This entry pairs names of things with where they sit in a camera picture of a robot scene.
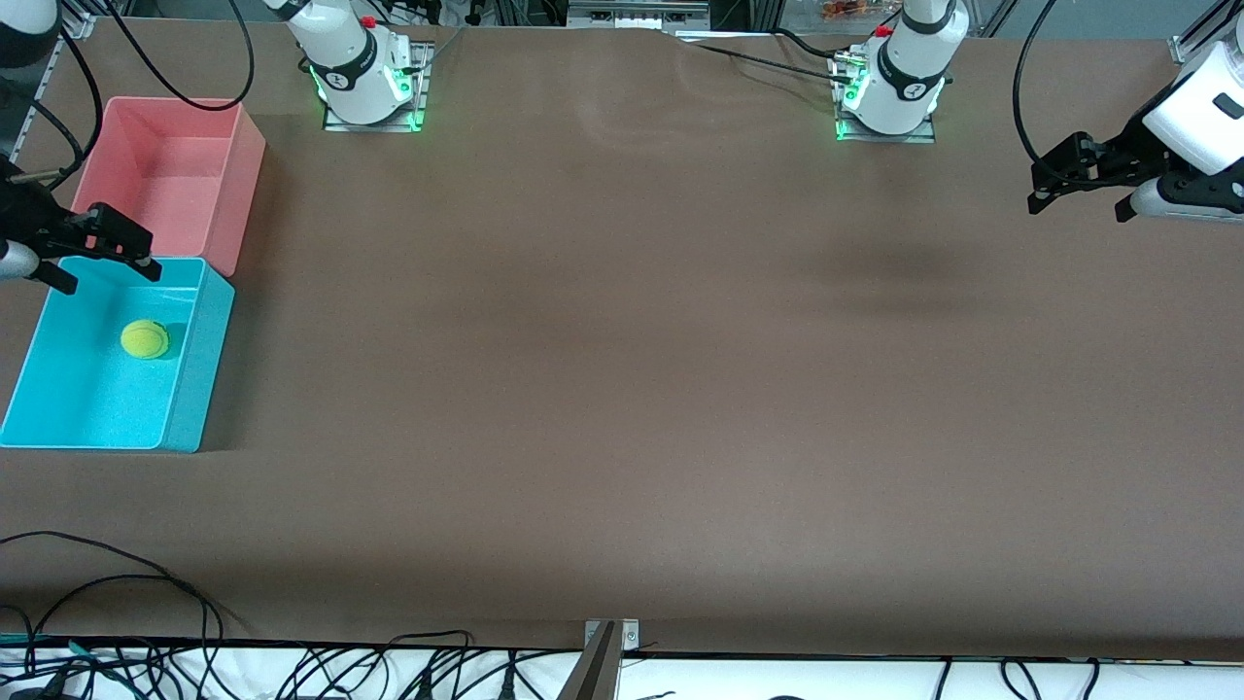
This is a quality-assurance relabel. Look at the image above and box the yellow-green tennis ball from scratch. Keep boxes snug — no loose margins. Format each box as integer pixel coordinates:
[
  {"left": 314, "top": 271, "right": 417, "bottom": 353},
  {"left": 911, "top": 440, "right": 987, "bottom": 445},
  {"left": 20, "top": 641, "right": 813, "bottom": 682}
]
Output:
[{"left": 121, "top": 319, "right": 171, "bottom": 361}]

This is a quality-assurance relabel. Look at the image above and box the blue plastic bin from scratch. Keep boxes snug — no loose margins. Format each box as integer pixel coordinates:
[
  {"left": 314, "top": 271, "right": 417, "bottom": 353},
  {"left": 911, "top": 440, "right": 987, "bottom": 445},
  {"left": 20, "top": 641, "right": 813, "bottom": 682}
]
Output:
[{"left": 0, "top": 256, "right": 236, "bottom": 455}]

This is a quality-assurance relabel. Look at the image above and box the pink plastic bin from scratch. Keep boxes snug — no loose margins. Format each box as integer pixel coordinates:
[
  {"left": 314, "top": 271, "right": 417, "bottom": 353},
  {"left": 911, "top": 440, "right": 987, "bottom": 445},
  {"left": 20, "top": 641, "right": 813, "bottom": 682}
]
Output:
[{"left": 70, "top": 95, "right": 266, "bottom": 279}]

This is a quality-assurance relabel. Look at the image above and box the grey metal box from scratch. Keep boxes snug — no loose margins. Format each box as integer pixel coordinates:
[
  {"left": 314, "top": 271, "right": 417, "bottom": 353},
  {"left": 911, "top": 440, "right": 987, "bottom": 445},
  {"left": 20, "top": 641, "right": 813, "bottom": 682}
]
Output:
[{"left": 567, "top": 0, "right": 711, "bottom": 30}]

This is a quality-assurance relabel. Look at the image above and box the grey metal bar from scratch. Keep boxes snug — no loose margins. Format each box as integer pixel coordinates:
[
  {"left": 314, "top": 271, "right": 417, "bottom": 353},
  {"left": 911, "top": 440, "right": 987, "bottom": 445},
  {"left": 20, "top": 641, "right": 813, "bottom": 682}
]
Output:
[{"left": 556, "top": 622, "right": 623, "bottom": 700}]

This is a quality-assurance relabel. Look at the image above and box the aluminium frame rail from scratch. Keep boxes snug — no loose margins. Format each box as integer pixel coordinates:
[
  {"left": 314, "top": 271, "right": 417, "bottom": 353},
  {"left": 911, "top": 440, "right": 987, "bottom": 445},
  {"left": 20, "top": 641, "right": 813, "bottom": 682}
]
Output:
[{"left": 1169, "top": 0, "right": 1244, "bottom": 67}]

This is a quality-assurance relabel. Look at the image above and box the black cable with metal plug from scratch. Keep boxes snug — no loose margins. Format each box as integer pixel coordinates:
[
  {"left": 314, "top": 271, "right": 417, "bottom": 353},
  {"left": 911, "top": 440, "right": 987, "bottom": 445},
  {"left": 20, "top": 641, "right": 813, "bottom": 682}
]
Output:
[{"left": 10, "top": 29, "right": 105, "bottom": 192}]

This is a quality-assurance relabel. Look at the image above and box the long black arm cable loop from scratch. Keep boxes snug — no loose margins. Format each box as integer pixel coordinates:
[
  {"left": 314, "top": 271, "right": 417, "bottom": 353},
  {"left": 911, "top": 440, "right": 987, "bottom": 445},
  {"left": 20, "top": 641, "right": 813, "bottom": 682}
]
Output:
[{"left": 97, "top": 0, "right": 257, "bottom": 112}]

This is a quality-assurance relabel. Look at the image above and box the thin black cable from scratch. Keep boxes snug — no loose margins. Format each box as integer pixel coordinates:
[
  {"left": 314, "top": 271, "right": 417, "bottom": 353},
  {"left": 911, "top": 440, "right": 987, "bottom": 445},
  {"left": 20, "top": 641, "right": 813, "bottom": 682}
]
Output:
[
  {"left": 0, "top": 530, "right": 213, "bottom": 648},
  {"left": 21, "top": 574, "right": 226, "bottom": 648}
]

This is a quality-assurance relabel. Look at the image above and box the black base cable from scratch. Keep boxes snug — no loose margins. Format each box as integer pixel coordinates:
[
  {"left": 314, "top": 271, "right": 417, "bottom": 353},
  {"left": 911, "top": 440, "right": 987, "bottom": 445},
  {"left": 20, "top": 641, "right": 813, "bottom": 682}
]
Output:
[
  {"left": 772, "top": 27, "right": 848, "bottom": 62},
  {"left": 694, "top": 41, "right": 856, "bottom": 85}
]

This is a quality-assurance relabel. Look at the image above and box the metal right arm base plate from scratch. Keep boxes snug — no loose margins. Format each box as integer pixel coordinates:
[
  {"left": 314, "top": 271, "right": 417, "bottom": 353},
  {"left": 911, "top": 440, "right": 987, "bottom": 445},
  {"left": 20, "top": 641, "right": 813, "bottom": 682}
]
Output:
[{"left": 323, "top": 41, "right": 433, "bottom": 133}]

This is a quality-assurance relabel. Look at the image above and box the teal braided cable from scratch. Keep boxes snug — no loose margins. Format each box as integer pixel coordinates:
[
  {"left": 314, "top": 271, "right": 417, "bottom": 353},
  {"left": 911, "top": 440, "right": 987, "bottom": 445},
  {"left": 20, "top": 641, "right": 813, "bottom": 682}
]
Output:
[{"left": 0, "top": 634, "right": 137, "bottom": 682}]

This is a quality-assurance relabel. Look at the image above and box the small metal bracket plate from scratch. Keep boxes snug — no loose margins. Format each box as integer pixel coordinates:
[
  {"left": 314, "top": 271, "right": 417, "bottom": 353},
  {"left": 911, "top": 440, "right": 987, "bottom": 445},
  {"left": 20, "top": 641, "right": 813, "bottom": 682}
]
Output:
[{"left": 584, "top": 618, "right": 641, "bottom": 652}]

